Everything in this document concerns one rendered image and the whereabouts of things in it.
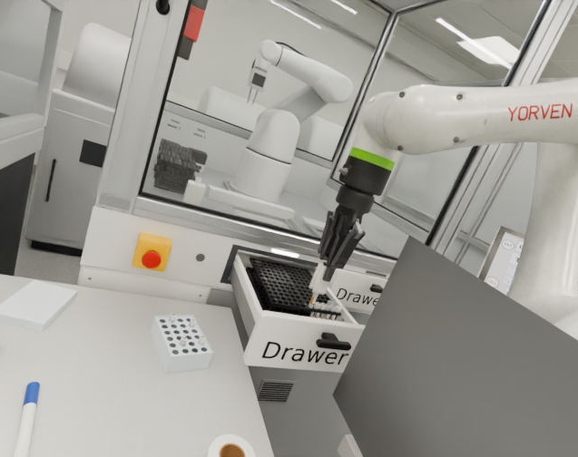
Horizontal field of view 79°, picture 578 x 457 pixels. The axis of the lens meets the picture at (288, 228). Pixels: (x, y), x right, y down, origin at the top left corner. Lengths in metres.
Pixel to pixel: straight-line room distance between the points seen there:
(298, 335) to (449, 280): 0.28
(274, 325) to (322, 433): 0.87
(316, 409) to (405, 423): 0.74
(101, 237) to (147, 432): 0.44
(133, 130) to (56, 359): 0.45
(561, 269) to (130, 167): 0.90
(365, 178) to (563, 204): 0.41
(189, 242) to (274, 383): 0.55
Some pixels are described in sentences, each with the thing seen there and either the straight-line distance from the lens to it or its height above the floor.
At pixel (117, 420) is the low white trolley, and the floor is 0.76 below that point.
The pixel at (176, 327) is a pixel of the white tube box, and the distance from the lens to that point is 0.78.
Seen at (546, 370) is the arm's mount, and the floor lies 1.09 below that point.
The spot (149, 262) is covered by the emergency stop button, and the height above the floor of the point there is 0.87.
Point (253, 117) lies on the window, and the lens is 0.85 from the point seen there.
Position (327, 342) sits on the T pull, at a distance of 0.67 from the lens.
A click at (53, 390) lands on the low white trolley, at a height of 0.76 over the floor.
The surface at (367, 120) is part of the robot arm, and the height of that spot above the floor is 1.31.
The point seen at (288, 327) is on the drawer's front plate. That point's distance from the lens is 0.67.
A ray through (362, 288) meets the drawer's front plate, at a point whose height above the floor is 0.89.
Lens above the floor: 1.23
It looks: 14 degrees down
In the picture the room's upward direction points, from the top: 21 degrees clockwise
